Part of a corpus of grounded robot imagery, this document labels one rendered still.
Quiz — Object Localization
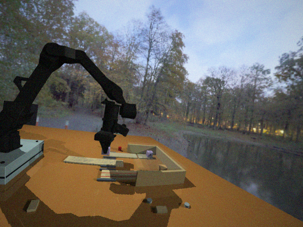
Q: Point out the cream flat strip with red stripes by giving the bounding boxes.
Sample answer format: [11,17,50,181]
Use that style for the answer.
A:
[101,170,137,180]

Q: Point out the cream speckled strip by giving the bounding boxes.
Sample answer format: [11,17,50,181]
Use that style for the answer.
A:
[63,156,124,166]

